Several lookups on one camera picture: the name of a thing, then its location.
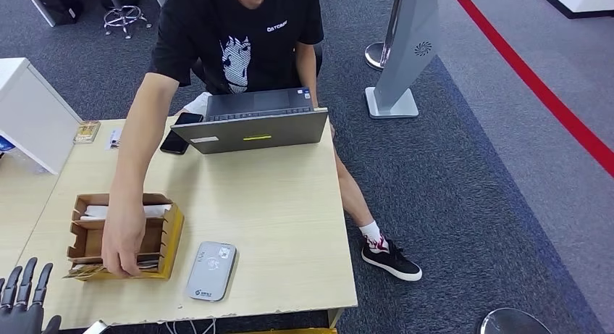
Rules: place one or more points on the white card stack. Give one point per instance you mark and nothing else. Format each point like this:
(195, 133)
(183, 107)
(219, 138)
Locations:
(157, 210)
(93, 212)

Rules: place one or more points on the person's right hand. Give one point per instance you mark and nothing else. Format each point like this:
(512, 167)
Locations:
(122, 240)

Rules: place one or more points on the grey laptop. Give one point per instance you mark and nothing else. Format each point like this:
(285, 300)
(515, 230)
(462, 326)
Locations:
(249, 132)

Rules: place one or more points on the blue object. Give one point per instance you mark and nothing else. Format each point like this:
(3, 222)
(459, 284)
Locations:
(6, 143)

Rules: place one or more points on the chrome base stool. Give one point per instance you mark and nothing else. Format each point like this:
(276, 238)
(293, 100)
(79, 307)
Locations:
(122, 16)

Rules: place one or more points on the red floor tape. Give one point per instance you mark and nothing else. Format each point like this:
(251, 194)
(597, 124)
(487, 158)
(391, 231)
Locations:
(527, 77)

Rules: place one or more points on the chrome dome base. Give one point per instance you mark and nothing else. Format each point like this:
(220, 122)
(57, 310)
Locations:
(513, 322)

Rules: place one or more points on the chrome stanchion post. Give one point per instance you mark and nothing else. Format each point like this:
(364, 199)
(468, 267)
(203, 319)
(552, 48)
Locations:
(373, 56)

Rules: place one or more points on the gold patterned key card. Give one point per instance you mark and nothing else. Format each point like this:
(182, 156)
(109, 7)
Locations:
(84, 272)
(87, 132)

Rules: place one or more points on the black bag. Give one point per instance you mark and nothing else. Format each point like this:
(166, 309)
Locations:
(57, 3)

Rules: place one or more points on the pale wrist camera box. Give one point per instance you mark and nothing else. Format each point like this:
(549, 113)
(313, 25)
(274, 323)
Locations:
(96, 328)

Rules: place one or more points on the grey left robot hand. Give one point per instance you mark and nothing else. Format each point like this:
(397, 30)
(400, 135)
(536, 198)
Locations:
(21, 317)

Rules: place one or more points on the person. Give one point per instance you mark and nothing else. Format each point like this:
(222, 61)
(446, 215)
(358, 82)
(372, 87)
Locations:
(268, 15)

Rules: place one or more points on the grey card reader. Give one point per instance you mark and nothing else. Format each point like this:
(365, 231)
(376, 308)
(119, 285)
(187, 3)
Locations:
(211, 274)

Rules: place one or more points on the white cabinet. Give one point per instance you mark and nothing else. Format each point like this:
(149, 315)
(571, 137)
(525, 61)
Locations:
(33, 116)

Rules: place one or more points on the black smartphone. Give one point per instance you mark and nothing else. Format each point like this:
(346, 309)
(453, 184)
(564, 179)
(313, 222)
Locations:
(173, 142)

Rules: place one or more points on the white ID card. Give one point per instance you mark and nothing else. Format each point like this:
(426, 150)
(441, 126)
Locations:
(114, 139)

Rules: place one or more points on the grey kiosk stand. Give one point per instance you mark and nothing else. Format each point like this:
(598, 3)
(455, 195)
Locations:
(408, 48)

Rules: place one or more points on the wooden card organizer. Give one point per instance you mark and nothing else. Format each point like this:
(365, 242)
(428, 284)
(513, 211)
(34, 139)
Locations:
(158, 240)

